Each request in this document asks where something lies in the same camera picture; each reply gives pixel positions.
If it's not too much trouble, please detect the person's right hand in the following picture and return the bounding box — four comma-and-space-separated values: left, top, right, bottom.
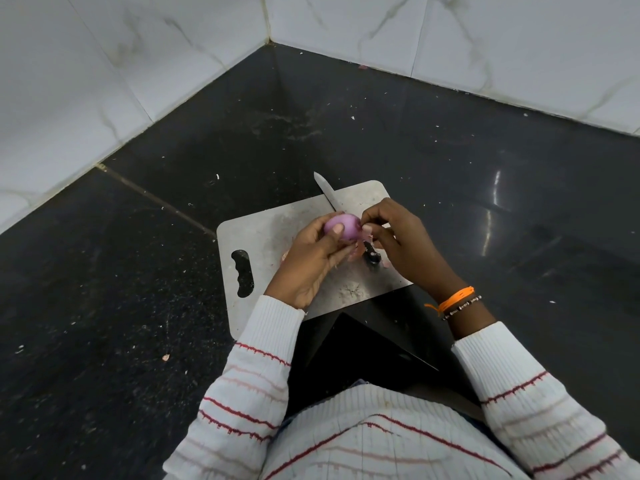
361, 197, 469, 305

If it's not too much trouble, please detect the person's left hand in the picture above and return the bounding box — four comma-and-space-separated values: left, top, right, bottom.
264, 212, 359, 311

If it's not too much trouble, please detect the black handled kitchen knife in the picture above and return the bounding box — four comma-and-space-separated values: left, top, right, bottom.
313, 171, 384, 266

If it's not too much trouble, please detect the person's left forearm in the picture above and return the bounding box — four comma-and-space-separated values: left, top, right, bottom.
163, 294, 306, 480

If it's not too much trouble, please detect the person's right forearm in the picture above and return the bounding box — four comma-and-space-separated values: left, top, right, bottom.
439, 294, 640, 480

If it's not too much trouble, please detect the steel cutting board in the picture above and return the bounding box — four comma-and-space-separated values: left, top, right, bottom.
216, 180, 415, 341

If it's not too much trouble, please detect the orange thread wristband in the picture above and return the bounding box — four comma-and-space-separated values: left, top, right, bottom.
423, 286, 475, 315

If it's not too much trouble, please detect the white red striped sweater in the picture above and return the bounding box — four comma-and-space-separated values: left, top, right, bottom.
262, 383, 531, 480

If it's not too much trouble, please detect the beaded bracelet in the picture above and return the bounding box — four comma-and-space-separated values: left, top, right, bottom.
441, 294, 483, 321

